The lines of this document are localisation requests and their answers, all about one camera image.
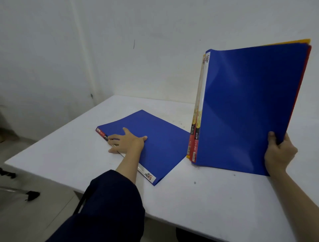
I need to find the person's right forearm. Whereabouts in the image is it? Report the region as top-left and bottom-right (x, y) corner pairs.
(268, 170), (319, 242)

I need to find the red plastic clip folder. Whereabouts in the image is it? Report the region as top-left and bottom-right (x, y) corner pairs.
(189, 45), (312, 162)

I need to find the yellow plastic clip folder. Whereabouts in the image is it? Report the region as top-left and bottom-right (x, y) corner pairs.
(186, 39), (311, 159)

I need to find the blue plastic clip folder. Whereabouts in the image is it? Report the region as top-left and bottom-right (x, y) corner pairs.
(191, 43), (310, 177)
(96, 110), (190, 186)

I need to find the navy blue sleeve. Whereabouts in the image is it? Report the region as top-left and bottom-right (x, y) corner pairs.
(46, 170), (146, 242)

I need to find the person's left forearm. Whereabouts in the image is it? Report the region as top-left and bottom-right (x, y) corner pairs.
(115, 143), (146, 185)

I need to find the metal leg with black foot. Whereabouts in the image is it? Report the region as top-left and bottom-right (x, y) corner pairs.
(0, 186), (41, 202)

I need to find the black stand foot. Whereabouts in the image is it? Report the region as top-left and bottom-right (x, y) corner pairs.
(0, 168), (17, 179)

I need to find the person's right hand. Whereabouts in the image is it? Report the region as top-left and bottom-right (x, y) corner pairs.
(264, 131), (298, 177)

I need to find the person's left hand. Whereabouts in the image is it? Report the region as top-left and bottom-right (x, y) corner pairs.
(107, 127), (148, 154)

